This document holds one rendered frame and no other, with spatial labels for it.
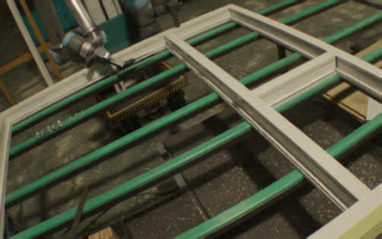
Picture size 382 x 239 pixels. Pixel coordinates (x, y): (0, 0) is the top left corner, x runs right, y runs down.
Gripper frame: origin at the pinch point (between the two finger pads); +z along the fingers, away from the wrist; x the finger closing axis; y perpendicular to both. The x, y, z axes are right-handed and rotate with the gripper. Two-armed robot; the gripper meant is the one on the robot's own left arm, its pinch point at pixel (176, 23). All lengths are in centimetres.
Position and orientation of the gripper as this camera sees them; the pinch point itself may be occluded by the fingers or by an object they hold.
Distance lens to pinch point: 185.1
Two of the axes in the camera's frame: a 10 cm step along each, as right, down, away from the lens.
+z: 2.8, 7.7, 5.8
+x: -3.8, -4.7, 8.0
